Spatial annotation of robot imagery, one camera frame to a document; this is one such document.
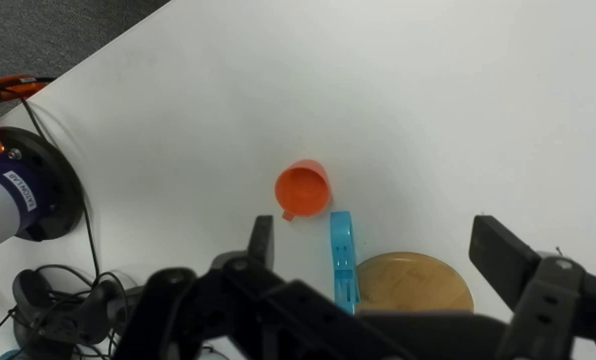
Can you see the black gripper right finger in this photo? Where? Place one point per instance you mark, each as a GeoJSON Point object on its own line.
{"type": "Point", "coordinates": [503, 258]}

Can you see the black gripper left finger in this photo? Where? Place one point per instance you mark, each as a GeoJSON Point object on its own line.
{"type": "Point", "coordinates": [261, 244]}

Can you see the blue clothes peg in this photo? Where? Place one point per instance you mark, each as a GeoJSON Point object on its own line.
{"type": "Point", "coordinates": [347, 290]}

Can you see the wooden peg stand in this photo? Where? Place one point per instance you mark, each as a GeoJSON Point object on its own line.
{"type": "Point", "coordinates": [412, 280]}

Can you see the orange plastic cup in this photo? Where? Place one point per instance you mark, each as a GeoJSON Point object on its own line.
{"type": "Point", "coordinates": [302, 191]}

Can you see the black controller with cables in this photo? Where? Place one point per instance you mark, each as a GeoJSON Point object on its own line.
{"type": "Point", "coordinates": [60, 314]}

